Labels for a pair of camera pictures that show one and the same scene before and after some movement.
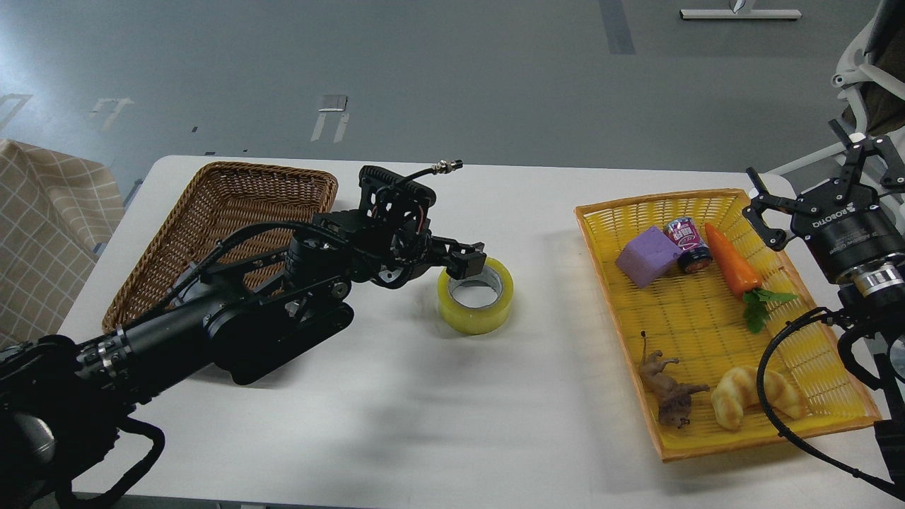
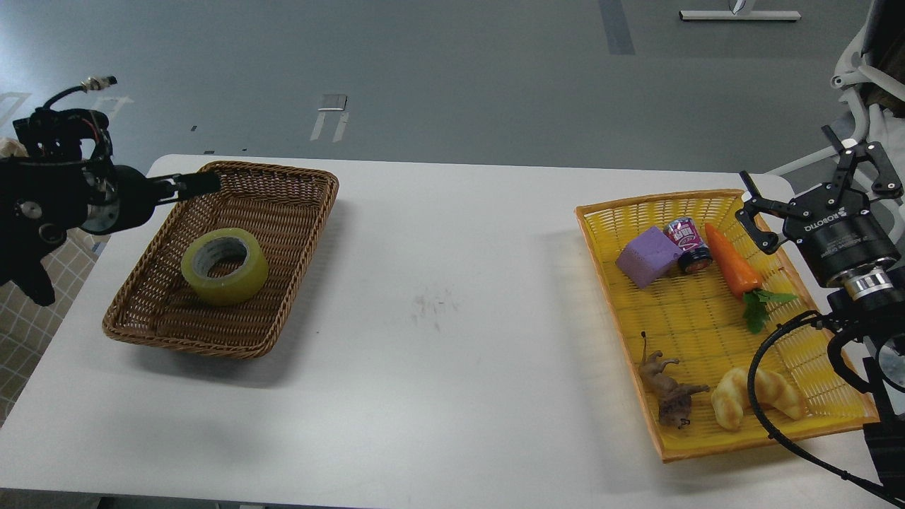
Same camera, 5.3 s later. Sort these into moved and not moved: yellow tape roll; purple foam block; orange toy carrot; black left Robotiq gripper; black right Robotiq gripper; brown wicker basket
Moved: black left Robotiq gripper; yellow tape roll
Not moved: brown wicker basket; orange toy carrot; purple foam block; black right Robotiq gripper
